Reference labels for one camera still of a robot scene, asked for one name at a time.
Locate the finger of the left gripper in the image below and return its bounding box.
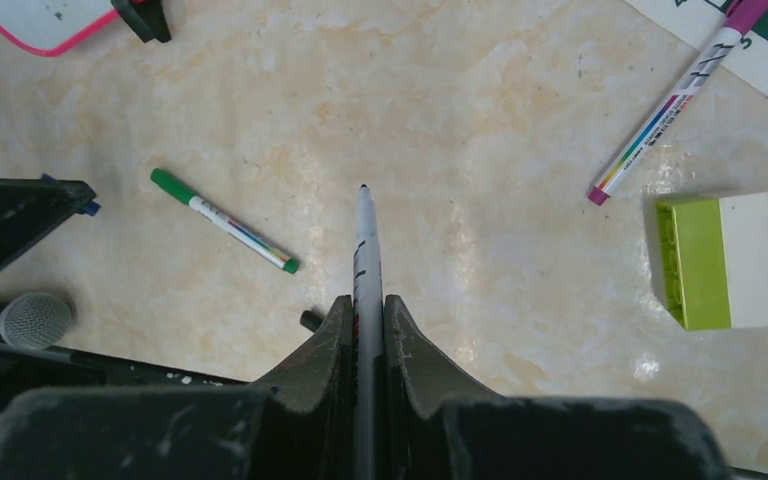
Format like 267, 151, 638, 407
0, 178, 96, 272

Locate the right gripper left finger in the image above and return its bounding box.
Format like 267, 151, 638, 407
0, 297, 351, 479

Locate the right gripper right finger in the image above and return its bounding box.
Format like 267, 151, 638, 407
384, 295, 732, 479

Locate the blue capped marker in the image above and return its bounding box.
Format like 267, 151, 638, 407
353, 184, 383, 479

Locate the blue marker cap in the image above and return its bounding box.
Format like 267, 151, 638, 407
40, 173, 101, 216

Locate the right black whiteboard foot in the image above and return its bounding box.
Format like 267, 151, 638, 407
110, 0, 172, 43

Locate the black grey microphone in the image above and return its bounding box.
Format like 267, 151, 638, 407
0, 293, 75, 350

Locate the green capped marker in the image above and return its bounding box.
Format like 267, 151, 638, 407
150, 168, 300, 274

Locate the green white toy brick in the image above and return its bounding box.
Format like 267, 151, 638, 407
654, 192, 768, 331

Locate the green white chessboard mat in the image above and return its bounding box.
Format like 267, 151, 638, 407
626, 0, 768, 97

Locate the pink purple marker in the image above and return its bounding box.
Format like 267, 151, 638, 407
587, 0, 768, 206

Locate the white board with pink frame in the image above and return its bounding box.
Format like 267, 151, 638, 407
0, 0, 120, 57

